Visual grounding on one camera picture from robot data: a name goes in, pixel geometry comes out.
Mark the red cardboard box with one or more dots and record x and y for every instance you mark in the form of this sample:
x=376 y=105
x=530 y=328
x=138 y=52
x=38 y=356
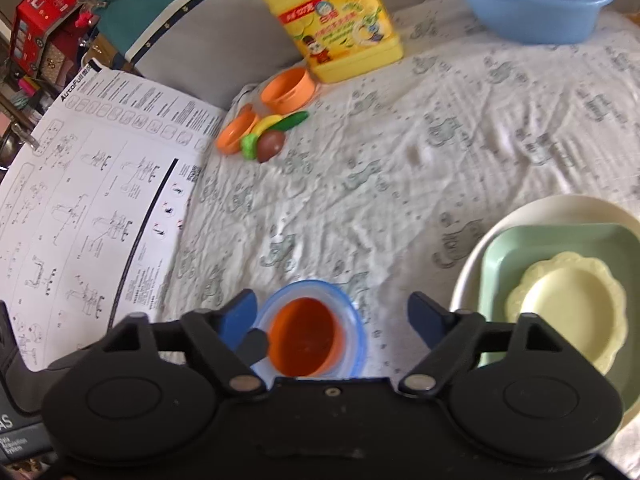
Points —
x=45 y=15

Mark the light green toy fruit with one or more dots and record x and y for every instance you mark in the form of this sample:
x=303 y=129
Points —
x=249 y=147

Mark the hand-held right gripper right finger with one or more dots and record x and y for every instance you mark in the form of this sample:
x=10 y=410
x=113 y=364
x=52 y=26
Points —
x=425 y=317

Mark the teal grey striped cloth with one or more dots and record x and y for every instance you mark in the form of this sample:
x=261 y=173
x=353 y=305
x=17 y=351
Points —
x=175 y=20

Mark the white printed bed sheet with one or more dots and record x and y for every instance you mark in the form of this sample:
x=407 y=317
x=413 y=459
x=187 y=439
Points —
x=400 y=160

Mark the dark green toy vegetable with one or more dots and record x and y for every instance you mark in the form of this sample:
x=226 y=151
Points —
x=295 y=119

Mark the shallow light orange bowl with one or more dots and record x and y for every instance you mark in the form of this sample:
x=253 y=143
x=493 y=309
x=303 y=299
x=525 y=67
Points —
x=235 y=132

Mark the small dark orange bowl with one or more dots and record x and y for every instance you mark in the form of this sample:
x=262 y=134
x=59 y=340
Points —
x=305 y=337

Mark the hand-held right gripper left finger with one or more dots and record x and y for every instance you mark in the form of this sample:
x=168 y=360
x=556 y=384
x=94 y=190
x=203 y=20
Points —
x=239 y=317

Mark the large white plate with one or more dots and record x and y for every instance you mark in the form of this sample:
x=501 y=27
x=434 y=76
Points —
x=467 y=280

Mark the blue plastic basin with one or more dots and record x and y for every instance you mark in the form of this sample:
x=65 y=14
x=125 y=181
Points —
x=530 y=5

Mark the yellow detergent bottle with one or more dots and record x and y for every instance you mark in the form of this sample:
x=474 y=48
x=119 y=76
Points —
x=335 y=25

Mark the green square plate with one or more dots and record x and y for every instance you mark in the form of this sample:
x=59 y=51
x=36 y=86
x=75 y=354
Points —
x=500 y=270

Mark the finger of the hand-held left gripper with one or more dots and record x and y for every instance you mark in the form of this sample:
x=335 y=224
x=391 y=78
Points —
x=254 y=347

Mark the yellow toy banana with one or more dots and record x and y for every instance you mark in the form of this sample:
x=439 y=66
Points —
x=267 y=124

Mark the white instruction sheet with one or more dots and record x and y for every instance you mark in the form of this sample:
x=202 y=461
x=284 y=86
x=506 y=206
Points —
x=85 y=200

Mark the brown toy fruit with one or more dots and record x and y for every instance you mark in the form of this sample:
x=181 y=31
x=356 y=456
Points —
x=271 y=146

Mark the tall light orange bowl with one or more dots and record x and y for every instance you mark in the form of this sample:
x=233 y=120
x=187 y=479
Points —
x=287 y=92

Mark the pale yellow scalloped plate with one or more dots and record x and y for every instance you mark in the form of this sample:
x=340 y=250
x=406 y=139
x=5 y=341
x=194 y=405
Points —
x=570 y=310

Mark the blue transparent bowl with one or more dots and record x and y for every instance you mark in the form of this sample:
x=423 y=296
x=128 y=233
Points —
x=361 y=340

